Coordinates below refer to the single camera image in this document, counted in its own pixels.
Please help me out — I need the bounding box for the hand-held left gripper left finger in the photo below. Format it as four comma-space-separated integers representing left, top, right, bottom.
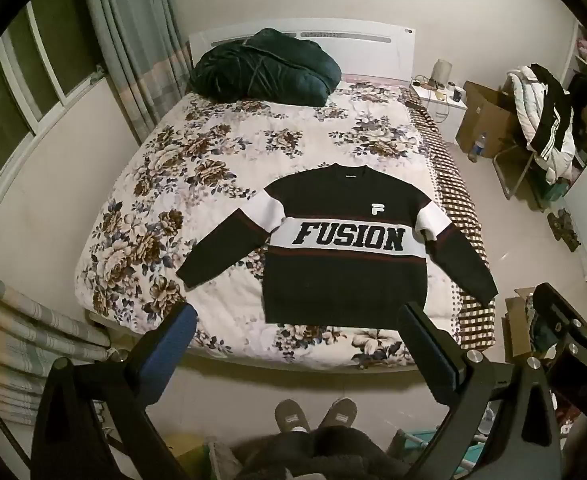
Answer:
31, 302, 199, 480

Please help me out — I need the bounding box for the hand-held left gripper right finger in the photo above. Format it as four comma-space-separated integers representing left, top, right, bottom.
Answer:
397, 301, 559, 480

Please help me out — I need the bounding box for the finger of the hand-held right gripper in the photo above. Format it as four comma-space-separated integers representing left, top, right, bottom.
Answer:
532, 283, 587, 356

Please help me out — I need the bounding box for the black white knit sweater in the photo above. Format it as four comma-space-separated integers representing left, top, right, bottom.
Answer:
176, 162, 499, 326

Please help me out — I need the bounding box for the chair with piled clothes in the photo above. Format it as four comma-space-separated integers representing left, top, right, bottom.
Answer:
505, 65, 577, 186

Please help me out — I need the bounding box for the small cardboard box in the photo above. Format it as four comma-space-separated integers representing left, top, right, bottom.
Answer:
503, 287, 550, 362

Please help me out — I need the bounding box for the pair of dark floor slippers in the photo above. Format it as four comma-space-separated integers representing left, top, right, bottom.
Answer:
546, 209, 582, 252

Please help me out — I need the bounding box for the teal plastic basket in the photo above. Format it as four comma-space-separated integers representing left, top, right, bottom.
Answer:
387, 427, 491, 480

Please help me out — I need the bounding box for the person's right slipper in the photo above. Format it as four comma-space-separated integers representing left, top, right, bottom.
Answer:
318, 397, 359, 432

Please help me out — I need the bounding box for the person's slipper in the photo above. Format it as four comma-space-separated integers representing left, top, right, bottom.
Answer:
318, 397, 359, 432
274, 399, 309, 434

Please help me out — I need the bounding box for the yellow bag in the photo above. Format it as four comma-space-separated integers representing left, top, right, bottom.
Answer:
165, 432, 207, 473

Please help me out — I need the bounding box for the brown checkered bed sheet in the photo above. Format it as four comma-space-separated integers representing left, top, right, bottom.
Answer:
407, 105, 497, 352

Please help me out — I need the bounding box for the person's left slipper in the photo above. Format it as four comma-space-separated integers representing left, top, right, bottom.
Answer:
274, 399, 309, 434

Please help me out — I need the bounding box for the person's dark fleece clothing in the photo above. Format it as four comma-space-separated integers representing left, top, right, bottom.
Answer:
238, 425, 415, 480

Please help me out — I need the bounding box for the folding chair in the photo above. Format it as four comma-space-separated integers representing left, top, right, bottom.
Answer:
492, 135, 541, 202

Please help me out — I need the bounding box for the striped curtain bundle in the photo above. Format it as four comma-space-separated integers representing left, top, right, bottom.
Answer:
0, 260, 113, 427

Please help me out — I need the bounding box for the plastic water bottle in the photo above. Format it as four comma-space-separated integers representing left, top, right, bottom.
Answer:
468, 132, 488, 163

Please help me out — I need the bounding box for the black striped jacket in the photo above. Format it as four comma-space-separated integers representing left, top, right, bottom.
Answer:
527, 62, 575, 157

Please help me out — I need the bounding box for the large cardboard box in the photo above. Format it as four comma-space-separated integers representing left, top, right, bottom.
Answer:
455, 80, 520, 157

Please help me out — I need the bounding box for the floral blanket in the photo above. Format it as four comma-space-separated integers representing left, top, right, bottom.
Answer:
74, 82, 497, 367

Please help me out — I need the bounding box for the white nightstand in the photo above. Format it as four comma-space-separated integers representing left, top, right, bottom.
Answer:
411, 77, 469, 134

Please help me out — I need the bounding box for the dark green duvet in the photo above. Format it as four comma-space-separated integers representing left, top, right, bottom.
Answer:
190, 27, 343, 107

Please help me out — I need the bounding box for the grey-green striped curtain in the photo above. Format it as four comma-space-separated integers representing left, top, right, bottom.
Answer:
81, 0, 194, 147

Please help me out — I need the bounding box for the white framed window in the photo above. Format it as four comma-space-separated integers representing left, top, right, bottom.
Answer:
0, 0, 110, 226

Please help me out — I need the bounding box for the white door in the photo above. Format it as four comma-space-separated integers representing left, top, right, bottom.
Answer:
188, 17, 417, 88

